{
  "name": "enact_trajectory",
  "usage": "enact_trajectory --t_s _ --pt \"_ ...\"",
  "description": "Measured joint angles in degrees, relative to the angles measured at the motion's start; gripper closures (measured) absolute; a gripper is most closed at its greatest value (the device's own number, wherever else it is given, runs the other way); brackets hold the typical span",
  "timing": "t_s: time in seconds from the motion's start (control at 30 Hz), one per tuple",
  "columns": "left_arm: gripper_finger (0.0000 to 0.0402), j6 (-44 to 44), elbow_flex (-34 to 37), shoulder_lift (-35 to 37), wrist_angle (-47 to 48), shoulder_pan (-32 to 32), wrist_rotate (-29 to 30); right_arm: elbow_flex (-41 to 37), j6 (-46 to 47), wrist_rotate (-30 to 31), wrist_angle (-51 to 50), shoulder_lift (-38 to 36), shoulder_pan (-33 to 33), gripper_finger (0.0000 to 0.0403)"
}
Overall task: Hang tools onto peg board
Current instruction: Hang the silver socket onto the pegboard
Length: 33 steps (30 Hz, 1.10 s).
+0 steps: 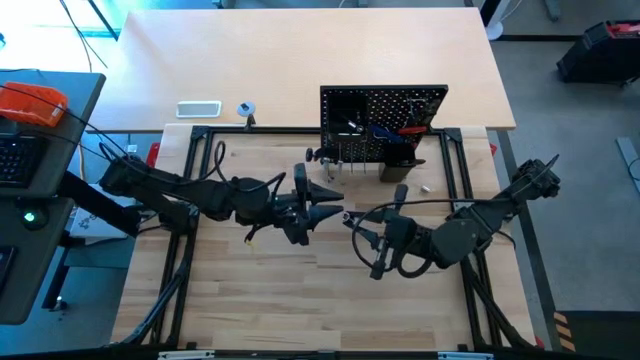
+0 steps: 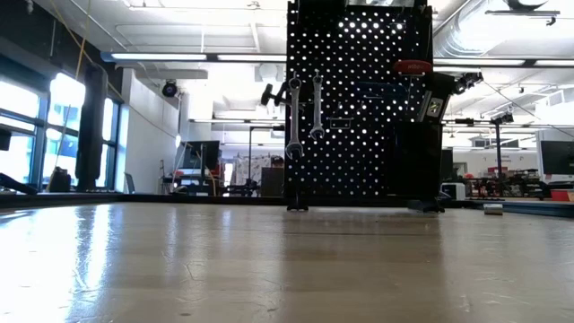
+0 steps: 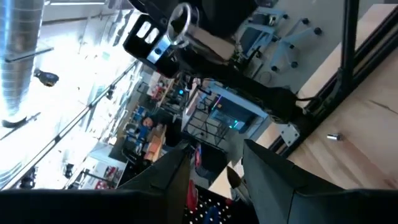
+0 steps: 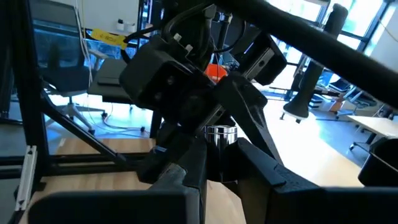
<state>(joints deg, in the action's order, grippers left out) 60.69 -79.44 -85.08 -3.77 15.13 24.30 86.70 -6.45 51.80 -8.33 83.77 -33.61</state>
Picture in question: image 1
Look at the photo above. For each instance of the black pegboard stand box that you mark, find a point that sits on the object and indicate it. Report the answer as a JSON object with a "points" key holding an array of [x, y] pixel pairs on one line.
{"points": [[395, 172]]}

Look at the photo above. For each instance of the small blue-white tape roll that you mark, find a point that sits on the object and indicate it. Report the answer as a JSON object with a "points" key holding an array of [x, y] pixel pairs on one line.
{"points": [[246, 107]]}

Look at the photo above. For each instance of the light wood side table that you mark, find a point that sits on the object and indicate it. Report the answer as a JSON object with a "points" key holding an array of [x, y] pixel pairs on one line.
{"points": [[300, 60]]}

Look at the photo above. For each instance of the black equipment case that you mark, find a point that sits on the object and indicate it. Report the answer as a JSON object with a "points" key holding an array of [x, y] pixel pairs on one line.
{"points": [[600, 55]]}

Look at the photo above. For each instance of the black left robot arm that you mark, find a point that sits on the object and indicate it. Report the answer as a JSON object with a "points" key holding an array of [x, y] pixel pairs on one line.
{"points": [[190, 192]]}

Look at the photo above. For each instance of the orange plastic case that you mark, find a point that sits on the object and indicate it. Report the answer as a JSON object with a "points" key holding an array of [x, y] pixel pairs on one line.
{"points": [[30, 105]]}

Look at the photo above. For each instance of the white rectangular tray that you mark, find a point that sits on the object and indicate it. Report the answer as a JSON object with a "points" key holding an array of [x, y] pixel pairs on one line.
{"points": [[198, 109]]}

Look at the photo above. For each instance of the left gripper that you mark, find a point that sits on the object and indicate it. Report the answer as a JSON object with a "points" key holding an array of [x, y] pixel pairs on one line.
{"points": [[295, 210]]}

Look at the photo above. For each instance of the black aluminium table frame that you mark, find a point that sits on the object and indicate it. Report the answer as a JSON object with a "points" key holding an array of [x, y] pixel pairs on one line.
{"points": [[280, 131]]}

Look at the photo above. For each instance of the dark grey desk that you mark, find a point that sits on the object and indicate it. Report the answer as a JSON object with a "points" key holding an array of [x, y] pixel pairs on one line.
{"points": [[30, 270]]}

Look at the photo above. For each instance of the black pegboard shelf bin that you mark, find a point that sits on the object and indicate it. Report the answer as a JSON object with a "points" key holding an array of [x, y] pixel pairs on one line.
{"points": [[345, 105]]}

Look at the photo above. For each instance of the black perforated pegboard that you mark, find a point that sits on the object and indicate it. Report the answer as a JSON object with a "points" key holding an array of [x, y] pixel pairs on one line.
{"points": [[385, 89]]}

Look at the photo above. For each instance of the white stand base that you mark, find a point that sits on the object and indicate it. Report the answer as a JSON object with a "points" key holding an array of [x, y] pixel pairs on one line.
{"points": [[494, 25]]}

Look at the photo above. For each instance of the long double-prong metal hook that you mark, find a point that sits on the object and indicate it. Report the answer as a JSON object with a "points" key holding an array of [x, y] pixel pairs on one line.
{"points": [[340, 155], [362, 157]]}

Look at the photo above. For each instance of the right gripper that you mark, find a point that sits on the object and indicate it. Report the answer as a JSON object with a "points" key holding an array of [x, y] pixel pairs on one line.
{"points": [[397, 235]]}

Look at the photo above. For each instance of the round black lit device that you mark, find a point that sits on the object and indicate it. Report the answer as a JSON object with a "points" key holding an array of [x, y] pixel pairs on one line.
{"points": [[32, 217]]}

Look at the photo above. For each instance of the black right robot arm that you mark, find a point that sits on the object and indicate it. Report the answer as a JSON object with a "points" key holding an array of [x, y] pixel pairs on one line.
{"points": [[480, 225]]}

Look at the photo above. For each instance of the black keyboard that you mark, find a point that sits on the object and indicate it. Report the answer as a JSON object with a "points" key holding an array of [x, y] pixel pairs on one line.
{"points": [[20, 160]]}

